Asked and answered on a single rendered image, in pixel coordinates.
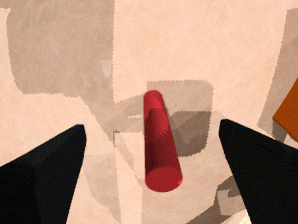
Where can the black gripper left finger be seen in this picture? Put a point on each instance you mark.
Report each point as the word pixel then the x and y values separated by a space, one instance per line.
pixel 38 187

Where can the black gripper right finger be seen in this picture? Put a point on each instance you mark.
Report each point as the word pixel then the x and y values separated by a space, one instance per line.
pixel 266 172

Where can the red peg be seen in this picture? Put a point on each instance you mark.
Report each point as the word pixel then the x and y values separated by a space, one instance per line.
pixel 162 166

